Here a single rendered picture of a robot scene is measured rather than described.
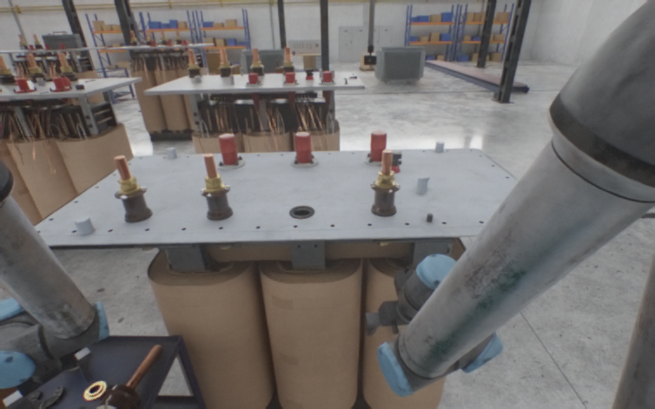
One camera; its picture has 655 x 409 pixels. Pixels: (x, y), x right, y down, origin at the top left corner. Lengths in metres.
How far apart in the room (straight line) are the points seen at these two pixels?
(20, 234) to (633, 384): 0.81
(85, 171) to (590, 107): 3.35
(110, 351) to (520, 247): 1.42
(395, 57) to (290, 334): 12.33
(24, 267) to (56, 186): 3.00
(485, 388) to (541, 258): 2.10
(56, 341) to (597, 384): 2.64
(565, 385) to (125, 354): 2.35
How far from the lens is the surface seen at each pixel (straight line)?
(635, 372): 0.51
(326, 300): 1.30
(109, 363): 1.50
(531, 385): 2.54
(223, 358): 1.61
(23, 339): 1.01
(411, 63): 13.39
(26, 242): 0.68
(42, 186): 3.71
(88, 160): 3.37
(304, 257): 1.22
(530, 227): 0.33
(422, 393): 1.82
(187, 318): 1.47
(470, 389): 2.39
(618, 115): 0.27
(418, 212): 1.12
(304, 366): 1.60
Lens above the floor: 1.90
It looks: 28 degrees down
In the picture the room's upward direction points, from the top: 1 degrees counter-clockwise
